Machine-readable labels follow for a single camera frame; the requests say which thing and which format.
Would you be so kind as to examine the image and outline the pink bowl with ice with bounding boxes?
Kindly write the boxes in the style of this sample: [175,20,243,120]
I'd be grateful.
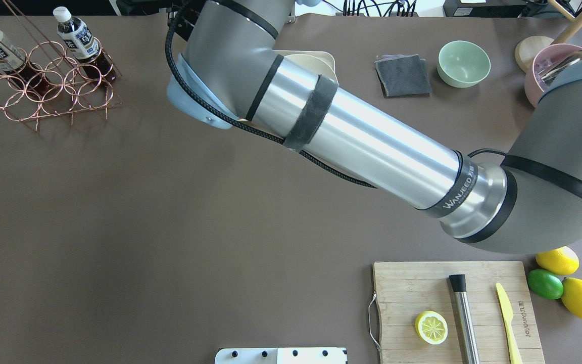
[524,43,582,108]

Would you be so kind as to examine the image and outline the wooden mug tree stand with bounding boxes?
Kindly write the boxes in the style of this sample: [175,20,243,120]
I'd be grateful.
[514,1,582,72]

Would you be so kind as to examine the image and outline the steel muddler cylinder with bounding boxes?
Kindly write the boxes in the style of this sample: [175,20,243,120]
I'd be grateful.
[448,274,481,363]

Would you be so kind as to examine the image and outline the yellow plastic knife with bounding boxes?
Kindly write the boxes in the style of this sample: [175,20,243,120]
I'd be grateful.
[495,283,523,363]

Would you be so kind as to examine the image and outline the tea bottle lower middle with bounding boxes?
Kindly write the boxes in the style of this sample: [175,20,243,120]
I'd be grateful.
[53,6,116,83]

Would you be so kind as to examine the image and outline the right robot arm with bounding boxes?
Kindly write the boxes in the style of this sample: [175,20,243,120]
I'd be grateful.
[165,1,582,254]

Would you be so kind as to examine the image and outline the yellow lemon upper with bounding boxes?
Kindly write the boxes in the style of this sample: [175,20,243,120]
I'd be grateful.
[535,246,580,275]

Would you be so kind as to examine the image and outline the wooden cutting board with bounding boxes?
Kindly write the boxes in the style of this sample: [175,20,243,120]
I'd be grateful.
[372,261,545,363]

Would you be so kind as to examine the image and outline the grey folded cloth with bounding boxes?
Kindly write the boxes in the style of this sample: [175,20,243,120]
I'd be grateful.
[374,55,432,98]

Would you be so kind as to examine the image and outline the metal ice scoop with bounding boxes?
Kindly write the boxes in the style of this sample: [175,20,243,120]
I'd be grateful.
[539,50,582,85]

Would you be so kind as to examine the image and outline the cream serving tray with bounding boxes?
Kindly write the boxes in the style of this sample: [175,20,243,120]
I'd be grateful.
[272,50,339,89]

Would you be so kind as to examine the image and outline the copper wire bottle rack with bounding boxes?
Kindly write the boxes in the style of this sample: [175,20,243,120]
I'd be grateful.
[0,0,123,132]

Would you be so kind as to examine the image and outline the half lemon slice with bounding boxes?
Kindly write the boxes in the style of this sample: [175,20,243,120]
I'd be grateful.
[414,310,448,345]

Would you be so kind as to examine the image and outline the tea bottle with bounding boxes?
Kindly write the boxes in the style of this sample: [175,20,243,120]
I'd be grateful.
[0,30,51,97]
[53,6,116,83]

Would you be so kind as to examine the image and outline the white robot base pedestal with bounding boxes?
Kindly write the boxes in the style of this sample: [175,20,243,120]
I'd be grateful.
[214,346,349,363]

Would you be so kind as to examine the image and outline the tea bottle lower outer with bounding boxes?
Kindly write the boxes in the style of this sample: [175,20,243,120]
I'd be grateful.
[0,30,51,97]

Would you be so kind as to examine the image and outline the white round plate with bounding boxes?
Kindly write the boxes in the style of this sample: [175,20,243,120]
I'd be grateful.
[281,53,339,88]

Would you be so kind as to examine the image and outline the green bowl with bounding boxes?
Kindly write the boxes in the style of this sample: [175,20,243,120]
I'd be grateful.
[436,40,492,89]

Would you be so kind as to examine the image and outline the green lime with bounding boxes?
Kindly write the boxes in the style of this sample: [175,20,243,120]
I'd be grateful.
[527,268,564,300]

